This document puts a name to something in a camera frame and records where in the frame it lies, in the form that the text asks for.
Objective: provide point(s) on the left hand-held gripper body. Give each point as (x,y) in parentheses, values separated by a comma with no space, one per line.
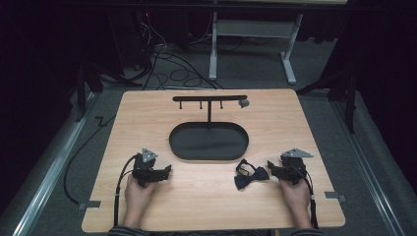
(144,170)

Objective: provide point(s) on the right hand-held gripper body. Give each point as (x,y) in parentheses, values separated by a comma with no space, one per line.
(293,168)

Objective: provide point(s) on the black bow tie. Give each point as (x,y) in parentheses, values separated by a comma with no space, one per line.
(250,177)

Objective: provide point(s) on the black hook stand with tray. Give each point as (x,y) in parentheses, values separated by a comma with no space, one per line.
(208,141)

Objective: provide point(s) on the person's left hand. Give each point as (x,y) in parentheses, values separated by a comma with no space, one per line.
(137,195)

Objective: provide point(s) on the person's right hand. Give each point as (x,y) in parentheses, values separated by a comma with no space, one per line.
(295,195)

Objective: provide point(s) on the grey tape strip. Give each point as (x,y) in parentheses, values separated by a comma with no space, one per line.
(88,205)
(335,196)

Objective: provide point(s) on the small grey clip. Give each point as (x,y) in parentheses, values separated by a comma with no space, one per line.
(243,103)

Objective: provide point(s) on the black metal stand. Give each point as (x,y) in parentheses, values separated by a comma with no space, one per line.
(350,98)
(81,91)

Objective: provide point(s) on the silver floor rail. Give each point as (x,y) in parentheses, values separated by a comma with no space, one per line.
(49,177)
(370,164)

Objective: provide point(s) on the white metal desk frame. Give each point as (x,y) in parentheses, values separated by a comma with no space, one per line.
(213,49)

